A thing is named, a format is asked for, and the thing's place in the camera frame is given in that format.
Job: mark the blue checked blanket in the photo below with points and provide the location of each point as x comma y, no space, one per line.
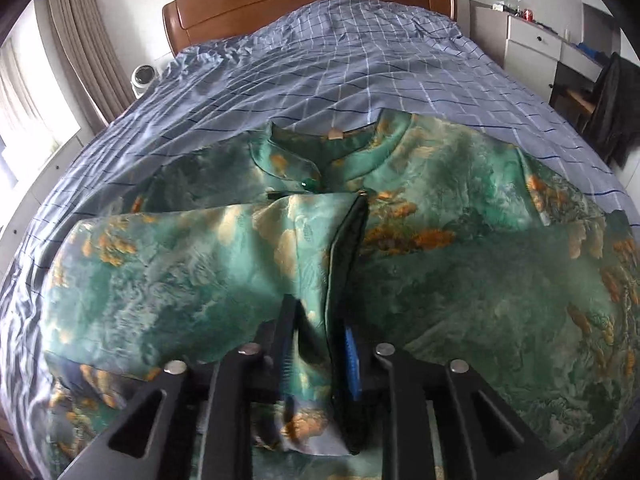
325,70

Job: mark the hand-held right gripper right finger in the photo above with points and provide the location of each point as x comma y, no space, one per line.
351,360

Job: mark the small white fan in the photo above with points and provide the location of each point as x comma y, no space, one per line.
144,80

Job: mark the green printed satin jacket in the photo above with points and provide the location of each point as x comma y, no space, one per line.
450,270

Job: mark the wooden chair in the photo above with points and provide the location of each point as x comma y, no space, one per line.
582,102

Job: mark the black jacket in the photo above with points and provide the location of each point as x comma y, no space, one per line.
615,105

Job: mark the blue item on desk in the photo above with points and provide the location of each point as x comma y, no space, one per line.
590,51

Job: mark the beige curtain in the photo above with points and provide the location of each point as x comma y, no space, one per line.
80,45

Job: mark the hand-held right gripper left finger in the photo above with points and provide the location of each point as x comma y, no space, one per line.
287,360

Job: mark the white window cabinet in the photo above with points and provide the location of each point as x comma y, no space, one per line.
40,185

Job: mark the red soda can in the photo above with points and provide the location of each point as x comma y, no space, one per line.
528,14

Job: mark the white desk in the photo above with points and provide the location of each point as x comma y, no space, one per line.
535,40

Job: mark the window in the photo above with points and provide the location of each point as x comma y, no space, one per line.
30,95

